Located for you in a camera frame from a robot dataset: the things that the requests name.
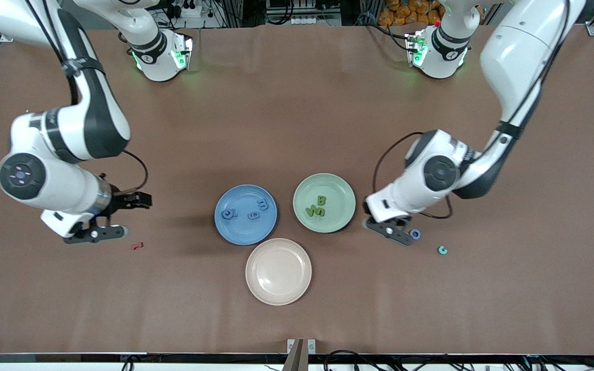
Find green round plate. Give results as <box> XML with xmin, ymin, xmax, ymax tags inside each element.
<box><xmin>292</xmin><ymin>173</ymin><xmax>357</xmax><ymax>233</ymax></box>

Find blue round plate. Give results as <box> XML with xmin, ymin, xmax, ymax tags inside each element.
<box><xmin>214</xmin><ymin>184</ymin><xmax>278</xmax><ymax>246</ymax></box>

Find beige round plate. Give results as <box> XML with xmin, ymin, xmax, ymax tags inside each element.
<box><xmin>245</xmin><ymin>238</ymin><xmax>312</xmax><ymax>307</ymax></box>

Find white power strip with plugs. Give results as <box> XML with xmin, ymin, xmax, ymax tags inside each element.
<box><xmin>166</xmin><ymin>0</ymin><xmax>216</xmax><ymax>19</ymax></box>

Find long white power strip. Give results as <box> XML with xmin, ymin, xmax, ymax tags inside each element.
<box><xmin>275</xmin><ymin>14</ymin><xmax>340</xmax><ymax>26</ymax></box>

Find orange netted bag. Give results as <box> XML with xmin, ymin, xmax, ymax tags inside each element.
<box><xmin>378</xmin><ymin>0</ymin><xmax>443</xmax><ymax>27</ymax></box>

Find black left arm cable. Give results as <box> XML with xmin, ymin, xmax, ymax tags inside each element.
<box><xmin>372</xmin><ymin>0</ymin><xmax>571</xmax><ymax>220</ymax></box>

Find metal table edge bracket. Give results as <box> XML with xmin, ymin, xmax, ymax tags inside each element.
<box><xmin>283</xmin><ymin>338</ymin><xmax>317</xmax><ymax>371</ymax></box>

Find black base cable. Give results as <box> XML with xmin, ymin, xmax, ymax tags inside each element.
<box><xmin>364</xmin><ymin>22</ymin><xmax>412</xmax><ymax>52</ymax></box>

